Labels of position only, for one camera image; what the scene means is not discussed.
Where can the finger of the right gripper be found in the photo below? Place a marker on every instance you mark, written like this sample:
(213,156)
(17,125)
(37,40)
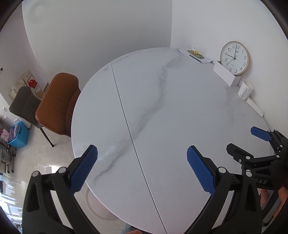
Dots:
(262,134)
(245,158)

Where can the blue plastic storage box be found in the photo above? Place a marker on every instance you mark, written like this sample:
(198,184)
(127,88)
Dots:
(18,135)

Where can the white wooden shelf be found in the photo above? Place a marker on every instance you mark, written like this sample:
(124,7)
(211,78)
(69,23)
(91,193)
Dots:
(24,81)

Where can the white ceramic mug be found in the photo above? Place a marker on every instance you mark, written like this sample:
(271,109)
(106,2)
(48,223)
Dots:
(245,90)

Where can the round white marble table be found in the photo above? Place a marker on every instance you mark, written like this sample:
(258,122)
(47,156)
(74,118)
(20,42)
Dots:
(142,111)

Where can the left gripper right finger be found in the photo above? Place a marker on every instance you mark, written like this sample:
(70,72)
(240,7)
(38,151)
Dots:
(233,205)

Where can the red object on shelf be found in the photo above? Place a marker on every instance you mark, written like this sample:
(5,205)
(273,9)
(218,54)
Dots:
(32,83)

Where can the brown leather chair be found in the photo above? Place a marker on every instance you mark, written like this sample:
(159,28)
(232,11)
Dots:
(58,103)

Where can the white flat strip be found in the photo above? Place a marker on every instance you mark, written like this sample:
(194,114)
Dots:
(255,107)

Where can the white paper sheets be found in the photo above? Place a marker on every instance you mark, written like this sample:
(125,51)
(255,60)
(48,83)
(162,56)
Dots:
(204,60)

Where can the yellow binder clip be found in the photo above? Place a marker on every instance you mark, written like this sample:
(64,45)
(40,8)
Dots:
(195,53)

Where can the white wall clock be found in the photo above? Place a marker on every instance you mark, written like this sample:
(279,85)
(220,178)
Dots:
(235,58)

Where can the grey fabric chair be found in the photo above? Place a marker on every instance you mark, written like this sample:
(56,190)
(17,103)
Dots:
(25,105)

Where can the white rectangular box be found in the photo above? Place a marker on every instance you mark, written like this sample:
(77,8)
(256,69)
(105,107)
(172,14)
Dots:
(225,75)

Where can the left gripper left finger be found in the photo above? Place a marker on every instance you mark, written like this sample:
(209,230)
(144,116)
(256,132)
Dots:
(39,212)

